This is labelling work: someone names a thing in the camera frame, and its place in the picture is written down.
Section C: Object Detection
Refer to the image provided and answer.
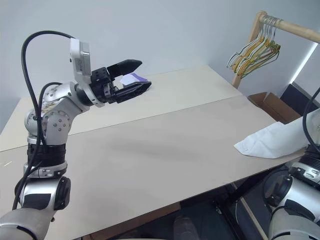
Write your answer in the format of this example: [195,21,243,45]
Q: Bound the white purple tissue pack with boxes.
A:
[120,72,149,86]

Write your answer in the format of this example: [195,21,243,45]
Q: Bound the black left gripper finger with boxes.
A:
[113,80,153,104]
[106,59,144,78]

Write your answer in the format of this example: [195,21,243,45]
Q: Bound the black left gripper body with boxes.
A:
[90,66,119,105]

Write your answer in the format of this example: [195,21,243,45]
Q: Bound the green wire hanger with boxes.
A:
[237,18,282,78]

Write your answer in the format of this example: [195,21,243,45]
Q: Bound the brown cardboard box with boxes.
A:
[247,91,302,125]

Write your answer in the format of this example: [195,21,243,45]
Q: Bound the white shorts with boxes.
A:
[233,107,320,160]

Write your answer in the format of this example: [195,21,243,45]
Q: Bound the wooden table frame slat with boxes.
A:
[231,183,269,240]

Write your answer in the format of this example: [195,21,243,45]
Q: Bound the wooden clothes rack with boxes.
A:
[231,10,320,89]

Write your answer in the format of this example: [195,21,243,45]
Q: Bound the bunch of wire hangers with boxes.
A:
[229,17,279,76]

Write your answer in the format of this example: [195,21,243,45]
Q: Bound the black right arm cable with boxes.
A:
[301,86,320,151]

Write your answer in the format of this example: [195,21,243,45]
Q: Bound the white wire hanger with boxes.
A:
[226,16,277,70]

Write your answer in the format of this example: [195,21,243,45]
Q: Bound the black cabinet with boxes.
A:
[279,81,320,118]

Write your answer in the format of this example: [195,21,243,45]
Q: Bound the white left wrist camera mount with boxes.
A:
[69,37,106,109]

